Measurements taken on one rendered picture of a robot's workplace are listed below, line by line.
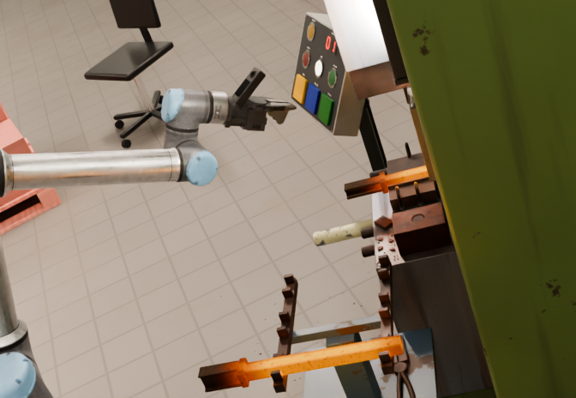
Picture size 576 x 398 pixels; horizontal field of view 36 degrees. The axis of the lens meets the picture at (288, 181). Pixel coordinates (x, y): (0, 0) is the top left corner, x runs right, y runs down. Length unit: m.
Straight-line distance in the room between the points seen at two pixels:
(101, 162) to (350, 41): 0.71
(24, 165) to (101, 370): 1.67
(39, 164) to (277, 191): 2.23
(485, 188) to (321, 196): 2.52
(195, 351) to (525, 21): 2.36
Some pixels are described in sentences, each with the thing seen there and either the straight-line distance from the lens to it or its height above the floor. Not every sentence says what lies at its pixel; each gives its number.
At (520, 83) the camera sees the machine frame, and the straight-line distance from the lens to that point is 1.51.
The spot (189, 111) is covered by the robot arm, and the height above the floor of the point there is 1.21.
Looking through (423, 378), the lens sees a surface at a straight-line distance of 1.96.
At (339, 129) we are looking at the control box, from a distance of 2.51.
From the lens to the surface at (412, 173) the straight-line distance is 2.13.
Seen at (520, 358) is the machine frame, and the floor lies 0.82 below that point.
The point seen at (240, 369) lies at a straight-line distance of 1.72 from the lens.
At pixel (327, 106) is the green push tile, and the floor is 1.02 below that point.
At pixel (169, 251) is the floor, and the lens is 4.15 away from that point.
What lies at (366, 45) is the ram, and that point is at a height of 1.41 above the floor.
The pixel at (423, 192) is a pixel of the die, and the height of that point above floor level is 0.99.
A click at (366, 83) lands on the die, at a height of 1.30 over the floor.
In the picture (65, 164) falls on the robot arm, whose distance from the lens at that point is 2.17.
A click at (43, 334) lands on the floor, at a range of 4.07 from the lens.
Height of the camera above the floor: 2.14
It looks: 30 degrees down
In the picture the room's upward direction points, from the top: 21 degrees counter-clockwise
